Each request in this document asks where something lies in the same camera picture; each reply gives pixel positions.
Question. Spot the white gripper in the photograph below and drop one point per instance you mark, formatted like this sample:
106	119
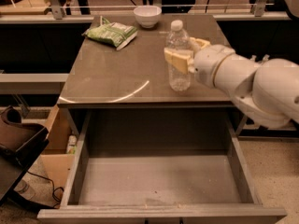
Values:
206	63

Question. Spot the clear plastic water bottle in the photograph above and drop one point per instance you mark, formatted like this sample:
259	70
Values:
178	38

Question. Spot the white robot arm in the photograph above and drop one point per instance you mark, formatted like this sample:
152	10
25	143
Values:
267	92

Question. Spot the clear pump bottle left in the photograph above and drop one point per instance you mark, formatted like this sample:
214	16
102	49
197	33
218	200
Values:
253	58

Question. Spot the clear pump bottle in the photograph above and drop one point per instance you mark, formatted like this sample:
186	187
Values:
253	58
266	57

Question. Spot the clear pump bottle right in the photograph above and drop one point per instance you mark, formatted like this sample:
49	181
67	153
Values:
266	57

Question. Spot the grey drawer cabinet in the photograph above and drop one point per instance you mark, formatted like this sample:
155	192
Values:
137	76

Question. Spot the open grey top drawer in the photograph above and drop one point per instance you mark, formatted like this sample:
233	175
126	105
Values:
160	166

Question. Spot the white ceramic bowl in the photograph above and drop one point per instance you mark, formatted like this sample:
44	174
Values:
147	16

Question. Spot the green snack bag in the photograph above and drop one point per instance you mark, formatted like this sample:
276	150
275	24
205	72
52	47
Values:
115	34

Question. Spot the black metal stand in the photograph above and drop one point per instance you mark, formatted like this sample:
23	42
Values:
248	128

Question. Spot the cardboard box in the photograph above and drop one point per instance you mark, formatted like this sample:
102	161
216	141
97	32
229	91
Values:
57	162

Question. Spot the dark brown chair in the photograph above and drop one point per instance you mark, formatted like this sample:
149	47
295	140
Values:
20	145

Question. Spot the metal railing frame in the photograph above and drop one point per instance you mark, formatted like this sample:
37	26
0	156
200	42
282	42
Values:
56	3

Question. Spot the grey shelf rail left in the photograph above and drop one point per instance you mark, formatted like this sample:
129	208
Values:
32	83

